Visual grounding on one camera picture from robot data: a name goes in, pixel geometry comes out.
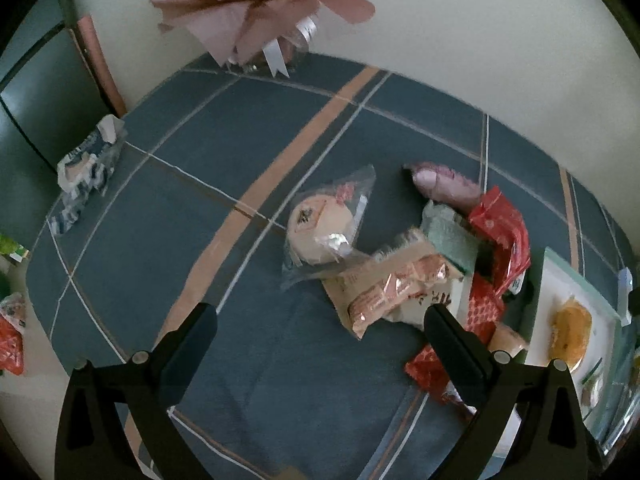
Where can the white jelly cup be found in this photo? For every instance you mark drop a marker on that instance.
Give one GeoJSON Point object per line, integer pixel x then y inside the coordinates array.
{"type": "Point", "coordinates": [507, 339]}

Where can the round pastry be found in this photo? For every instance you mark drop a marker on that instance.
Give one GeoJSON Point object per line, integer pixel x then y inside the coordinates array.
{"type": "Point", "coordinates": [312, 230]}

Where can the red snack bag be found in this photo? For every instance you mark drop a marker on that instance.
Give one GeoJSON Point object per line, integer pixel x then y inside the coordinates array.
{"type": "Point", "coordinates": [10, 347]}

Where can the small green packet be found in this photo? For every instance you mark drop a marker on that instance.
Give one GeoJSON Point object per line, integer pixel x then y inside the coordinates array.
{"type": "Point", "coordinates": [12, 249]}

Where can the pink foil snack packet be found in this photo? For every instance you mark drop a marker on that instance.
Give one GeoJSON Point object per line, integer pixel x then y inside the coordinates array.
{"type": "Point", "coordinates": [390, 292]}

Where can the mint green snack packet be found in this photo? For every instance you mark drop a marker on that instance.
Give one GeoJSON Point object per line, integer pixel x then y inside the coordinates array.
{"type": "Point", "coordinates": [450, 242]}

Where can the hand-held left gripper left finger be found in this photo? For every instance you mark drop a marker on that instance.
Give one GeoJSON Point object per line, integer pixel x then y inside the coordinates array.
{"type": "Point", "coordinates": [196, 334]}

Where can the white power strip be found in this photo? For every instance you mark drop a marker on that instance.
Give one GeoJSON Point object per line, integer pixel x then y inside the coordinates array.
{"type": "Point", "coordinates": [626, 295]}

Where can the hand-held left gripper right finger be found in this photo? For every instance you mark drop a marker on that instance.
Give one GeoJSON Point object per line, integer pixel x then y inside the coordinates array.
{"type": "Point", "coordinates": [445, 335]}

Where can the white tray with green rim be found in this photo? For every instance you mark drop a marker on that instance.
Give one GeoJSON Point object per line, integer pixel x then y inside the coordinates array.
{"type": "Point", "coordinates": [560, 285]}

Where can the pink paper flower bouquet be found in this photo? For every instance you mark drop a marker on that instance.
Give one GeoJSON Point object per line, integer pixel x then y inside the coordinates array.
{"type": "Point", "coordinates": [250, 5]}

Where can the beige snack packet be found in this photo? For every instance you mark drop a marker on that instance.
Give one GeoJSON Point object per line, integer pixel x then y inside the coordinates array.
{"type": "Point", "coordinates": [350, 280]}

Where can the red translucent snack packet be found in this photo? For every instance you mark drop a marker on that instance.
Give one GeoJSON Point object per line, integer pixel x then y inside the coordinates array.
{"type": "Point", "coordinates": [425, 367]}
{"type": "Point", "coordinates": [500, 225]}

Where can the blue white crumpled packet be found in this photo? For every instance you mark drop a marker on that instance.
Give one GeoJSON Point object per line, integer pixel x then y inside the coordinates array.
{"type": "Point", "coordinates": [87, 160]}

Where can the brown red cartoon packet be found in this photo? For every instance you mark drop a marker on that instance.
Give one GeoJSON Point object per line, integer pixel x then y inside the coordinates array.
{"type": "Point", "coordinates": [482, 310]}

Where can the green edged cracker packet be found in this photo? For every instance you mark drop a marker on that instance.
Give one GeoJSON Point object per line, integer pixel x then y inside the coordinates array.
{"type": "Point", "coordinates": [594, 387]}

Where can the orange snack packet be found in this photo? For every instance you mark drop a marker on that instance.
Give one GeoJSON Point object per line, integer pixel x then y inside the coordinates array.
{"type": "Point", "coordinates": [570, 335]}

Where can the dark green cabinet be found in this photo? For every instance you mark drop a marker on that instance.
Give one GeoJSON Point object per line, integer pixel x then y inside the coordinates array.
{"type": "Point", "coordinates": [40, 95]}

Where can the blue plaid tablecloth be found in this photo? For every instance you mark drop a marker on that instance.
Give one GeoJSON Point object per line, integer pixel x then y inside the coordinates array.
{"type": "Point", "coordinates": [200, 185]}

